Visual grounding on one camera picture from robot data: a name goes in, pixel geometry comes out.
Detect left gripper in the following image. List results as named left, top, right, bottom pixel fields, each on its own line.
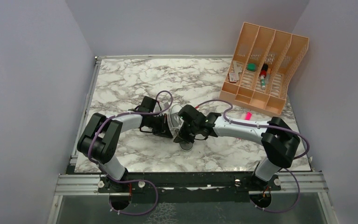
left=147, top=112, right=173, bottom=138

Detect grey canvas sneaker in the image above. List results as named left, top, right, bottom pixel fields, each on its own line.
left=169, top=104, right=194, bottom=152

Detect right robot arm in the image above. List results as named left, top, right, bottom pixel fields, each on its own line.
left=173, top=105, right=300, bottom=190

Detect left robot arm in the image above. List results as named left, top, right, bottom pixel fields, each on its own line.
left=76, top=96, right=173, bottom=192

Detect pink plastic bar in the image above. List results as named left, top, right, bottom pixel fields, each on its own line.
left=244, top=112, right=252, bottom=120

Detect grey card pieces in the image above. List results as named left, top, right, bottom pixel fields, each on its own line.
left=227, top=60, right=243, bottom=83

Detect green round cap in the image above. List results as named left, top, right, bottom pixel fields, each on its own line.
left=247, top=63, right=257, bottom=72

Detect white green tube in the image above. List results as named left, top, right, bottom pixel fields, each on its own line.
left=260, top=76, right=266, bottom=90

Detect red black marker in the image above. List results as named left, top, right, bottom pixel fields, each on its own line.
left=259, top=63, right=269, bottom=77

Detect orange desk organizer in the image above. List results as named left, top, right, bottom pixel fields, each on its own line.
left=219, top=22, right=310, bottom=116

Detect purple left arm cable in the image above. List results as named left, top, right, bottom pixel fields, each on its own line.
left=87, top=90, right=174, bottom=217

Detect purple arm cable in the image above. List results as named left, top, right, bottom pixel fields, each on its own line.
left=87, top=90, right=174, bottom=217
left=194, top=99, right=310, bottom=214

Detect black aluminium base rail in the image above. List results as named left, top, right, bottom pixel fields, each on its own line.
left=54, top=172, right=330, bottom=205

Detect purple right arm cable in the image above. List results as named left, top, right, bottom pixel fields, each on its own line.
left=194, top=99, right=310, bottom=214

